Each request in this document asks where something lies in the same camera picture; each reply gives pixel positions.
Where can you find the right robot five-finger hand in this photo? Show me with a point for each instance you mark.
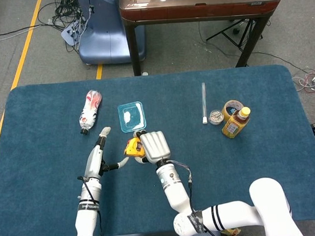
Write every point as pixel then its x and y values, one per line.
pixel 155 146

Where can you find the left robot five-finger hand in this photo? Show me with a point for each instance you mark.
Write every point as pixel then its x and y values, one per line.
pixel 93 163

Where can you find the yellow tape measure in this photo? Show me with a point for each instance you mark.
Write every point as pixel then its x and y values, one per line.
pixel 132 148

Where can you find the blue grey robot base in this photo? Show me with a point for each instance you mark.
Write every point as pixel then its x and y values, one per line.
pixel 103 40

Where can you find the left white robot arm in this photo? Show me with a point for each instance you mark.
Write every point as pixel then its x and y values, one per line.
pixel 87 212

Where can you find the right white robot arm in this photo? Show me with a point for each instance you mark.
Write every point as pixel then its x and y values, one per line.
pixel 176 192

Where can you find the brown packing tape roll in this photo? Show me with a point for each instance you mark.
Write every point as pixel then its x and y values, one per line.
pixel 226 112

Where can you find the clear blue plastic lid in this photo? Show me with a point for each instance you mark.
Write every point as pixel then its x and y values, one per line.
pixel 131 117

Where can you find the plastic bottle white red label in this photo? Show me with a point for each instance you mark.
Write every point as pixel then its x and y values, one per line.
pixel 90 112

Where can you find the blue felt table cover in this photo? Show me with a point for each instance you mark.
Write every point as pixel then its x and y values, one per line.
pixel 41 158

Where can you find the clear tube white cap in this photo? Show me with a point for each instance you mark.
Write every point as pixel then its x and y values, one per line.
pixel 204 104

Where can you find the small round clip container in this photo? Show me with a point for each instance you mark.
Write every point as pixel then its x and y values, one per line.
pixel 216 117

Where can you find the tea bottle yellow cap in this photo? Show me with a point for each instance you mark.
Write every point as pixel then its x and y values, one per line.
pixel 234 127

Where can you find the yellow snack packet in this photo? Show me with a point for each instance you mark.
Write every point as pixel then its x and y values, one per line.
pixel 231 232

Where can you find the black tripod stand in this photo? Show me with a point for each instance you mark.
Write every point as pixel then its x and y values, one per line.
pixel 223 32

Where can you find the brown mahjong table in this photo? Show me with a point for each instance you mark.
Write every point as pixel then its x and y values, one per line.
pixel 193 11

